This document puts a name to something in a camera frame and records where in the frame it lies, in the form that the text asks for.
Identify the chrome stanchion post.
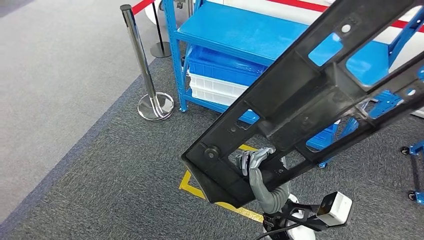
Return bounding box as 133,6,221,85
119,3,175,122

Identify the white plastic crate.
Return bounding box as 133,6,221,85
188,71,250,99
190,86,240,108

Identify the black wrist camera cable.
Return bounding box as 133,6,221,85
254,222,300,240

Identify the black stanchion post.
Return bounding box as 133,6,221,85
150,1,173,60

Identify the red barrier belt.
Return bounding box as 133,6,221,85
131,0,156,16
264,0,424,34

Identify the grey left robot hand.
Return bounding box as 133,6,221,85
236,147,276,205

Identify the white car body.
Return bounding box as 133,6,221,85
145,0,424,119

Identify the blue plastic crate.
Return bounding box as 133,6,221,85
186,44,268,88

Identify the long black plastic frame part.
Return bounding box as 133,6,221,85
180,0,424,210

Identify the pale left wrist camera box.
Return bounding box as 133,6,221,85
315,191,353,228

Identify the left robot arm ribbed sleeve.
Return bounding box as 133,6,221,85
259,182,317,240

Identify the blue metal shelf rack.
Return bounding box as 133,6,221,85
161,0,424,170
400,139,424,207

